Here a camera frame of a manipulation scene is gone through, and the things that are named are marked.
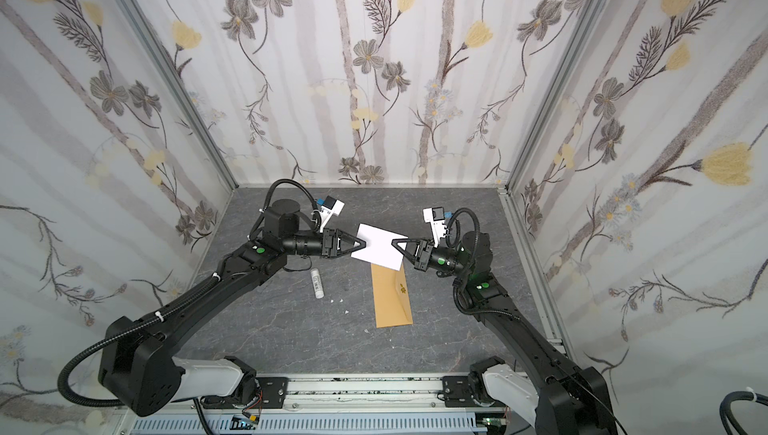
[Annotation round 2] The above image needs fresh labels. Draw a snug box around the white floral letter paper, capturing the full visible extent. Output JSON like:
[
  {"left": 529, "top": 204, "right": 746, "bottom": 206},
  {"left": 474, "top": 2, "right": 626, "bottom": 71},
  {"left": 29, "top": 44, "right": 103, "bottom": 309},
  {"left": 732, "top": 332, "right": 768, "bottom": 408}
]
[{"left": 351, "top": 224, "right": 406, "bottom": 271}]

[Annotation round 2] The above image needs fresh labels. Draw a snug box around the brown kraft envelope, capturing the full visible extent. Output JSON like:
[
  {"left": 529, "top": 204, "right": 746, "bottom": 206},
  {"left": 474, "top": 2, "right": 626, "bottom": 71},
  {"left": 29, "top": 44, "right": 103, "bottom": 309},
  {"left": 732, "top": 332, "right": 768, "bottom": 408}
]
[{"left": 371, "top": 264, "right": 413, "bottom": 328}]

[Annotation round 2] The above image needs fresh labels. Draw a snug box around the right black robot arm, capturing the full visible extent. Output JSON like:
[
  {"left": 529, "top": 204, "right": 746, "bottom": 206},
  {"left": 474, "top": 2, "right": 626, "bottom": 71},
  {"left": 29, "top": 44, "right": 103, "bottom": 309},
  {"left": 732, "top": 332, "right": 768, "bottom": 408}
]
[{"left": 391, "top": 231, "right": 618, "bottom": 434}]

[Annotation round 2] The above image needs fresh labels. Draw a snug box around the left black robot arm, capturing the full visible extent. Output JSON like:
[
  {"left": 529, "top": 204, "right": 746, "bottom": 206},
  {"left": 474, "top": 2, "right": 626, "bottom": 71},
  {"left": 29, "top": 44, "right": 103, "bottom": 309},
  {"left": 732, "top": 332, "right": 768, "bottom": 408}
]
[{"left": 98, "top": 197, "right": 365, "bottom": 416}]

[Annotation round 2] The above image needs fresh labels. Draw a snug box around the white glue stick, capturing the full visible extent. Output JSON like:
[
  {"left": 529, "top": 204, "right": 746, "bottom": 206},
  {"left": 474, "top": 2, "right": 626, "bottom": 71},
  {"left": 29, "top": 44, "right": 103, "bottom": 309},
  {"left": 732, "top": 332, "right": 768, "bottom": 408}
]
[{"left": 310, "top": 269, "right": 325, "bottom": 299}]

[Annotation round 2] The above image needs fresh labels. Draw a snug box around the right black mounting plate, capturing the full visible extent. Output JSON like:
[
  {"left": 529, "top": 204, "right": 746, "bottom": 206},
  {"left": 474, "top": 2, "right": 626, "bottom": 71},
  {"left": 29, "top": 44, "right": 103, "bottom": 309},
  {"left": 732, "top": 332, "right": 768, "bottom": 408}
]
[{"left": 438, "top": 374, "right": 506, "bottom": 408}]

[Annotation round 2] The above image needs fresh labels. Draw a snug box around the black mounting plate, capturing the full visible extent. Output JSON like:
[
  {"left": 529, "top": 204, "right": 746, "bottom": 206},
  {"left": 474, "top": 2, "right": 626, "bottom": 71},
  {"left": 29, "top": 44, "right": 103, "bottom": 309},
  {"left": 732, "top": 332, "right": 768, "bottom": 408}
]
[
  {"left": 438, "top": 374, "right": 506, "bottom": 408},
  {"left": 201, "top": 376, "right": 289, "bottom": 409}
]

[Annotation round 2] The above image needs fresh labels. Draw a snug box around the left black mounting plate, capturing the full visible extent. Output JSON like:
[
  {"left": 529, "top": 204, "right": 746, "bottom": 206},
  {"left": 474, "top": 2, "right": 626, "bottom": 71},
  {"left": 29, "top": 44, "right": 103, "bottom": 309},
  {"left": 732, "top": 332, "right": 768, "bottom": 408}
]
[{"left": 201, "top": 376, "right": 289, "bottom": 409}]

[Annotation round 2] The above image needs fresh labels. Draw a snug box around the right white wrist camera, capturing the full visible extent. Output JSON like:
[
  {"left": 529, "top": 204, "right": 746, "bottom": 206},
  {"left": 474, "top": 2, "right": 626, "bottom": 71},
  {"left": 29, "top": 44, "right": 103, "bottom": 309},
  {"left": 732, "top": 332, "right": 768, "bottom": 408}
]
[{"left": 422, "top": 206, "right": 452, "bottom": 246}]

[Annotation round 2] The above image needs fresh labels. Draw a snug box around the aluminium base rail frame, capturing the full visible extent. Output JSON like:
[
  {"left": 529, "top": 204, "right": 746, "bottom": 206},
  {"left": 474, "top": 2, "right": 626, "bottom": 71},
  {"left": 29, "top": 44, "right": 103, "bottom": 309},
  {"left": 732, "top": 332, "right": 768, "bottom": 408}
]
[{"left": 104, "top": 373, "right": 537, "bottom": 434}]

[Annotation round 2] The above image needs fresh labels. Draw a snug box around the white perforated cable duct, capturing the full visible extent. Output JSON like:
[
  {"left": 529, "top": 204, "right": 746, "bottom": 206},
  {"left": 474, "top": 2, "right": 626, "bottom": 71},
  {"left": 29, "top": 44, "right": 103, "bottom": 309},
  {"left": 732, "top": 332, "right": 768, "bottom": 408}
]
[{"left": 128, "top": 413, "right": 488, "bottom": 435}]

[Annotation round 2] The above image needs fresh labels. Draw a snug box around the left black corrugated cable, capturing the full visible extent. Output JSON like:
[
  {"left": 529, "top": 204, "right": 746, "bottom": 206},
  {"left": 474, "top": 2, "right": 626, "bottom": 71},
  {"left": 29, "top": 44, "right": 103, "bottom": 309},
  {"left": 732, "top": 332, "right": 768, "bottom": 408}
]
[{"left": 56, "top": 275, "right": 223, "bottom": 435}]

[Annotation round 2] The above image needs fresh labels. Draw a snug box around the black cable bottom right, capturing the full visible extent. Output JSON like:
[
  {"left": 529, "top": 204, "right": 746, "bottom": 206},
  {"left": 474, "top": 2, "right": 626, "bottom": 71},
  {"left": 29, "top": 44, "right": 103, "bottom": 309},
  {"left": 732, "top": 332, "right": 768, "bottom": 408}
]
[{"left": 719, "top": 389, "right": 768, "bottom": 435}]

